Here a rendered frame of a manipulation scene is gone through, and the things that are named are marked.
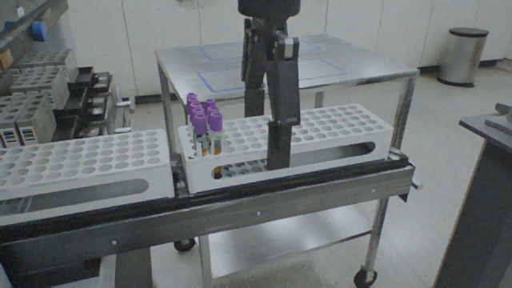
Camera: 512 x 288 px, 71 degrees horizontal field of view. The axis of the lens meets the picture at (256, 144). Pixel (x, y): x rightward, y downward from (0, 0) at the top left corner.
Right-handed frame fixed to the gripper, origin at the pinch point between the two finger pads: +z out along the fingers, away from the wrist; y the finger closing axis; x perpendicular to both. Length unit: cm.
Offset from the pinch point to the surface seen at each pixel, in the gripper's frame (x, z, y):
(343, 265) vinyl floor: -48, 86, 41
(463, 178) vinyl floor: -140, 85, 75
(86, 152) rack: 23.6, -0.5, 1.1
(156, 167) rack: 15.3, -0.4, -4.8
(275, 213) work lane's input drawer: 0.6, 8.6, -6.7
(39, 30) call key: 29.1, -12.3, 18.9
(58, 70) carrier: 31.3, -1.8, 33.5
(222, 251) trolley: 0, 58, 36
